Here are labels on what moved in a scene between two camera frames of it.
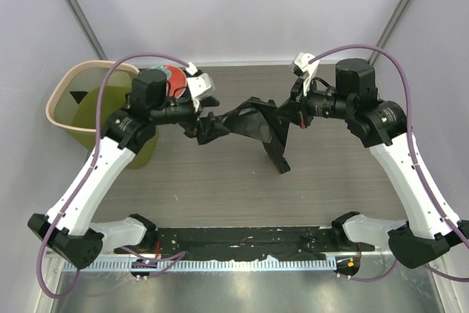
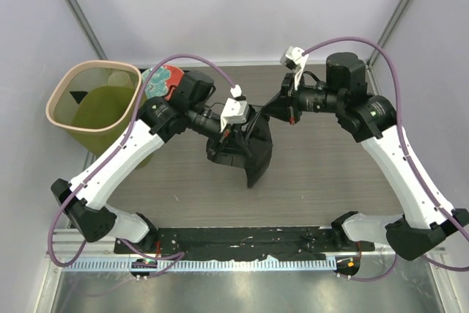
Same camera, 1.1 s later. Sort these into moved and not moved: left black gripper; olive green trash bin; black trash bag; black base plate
Moved: left black gripper; black trash bag
Not moved: olive green trash bin; black base plate
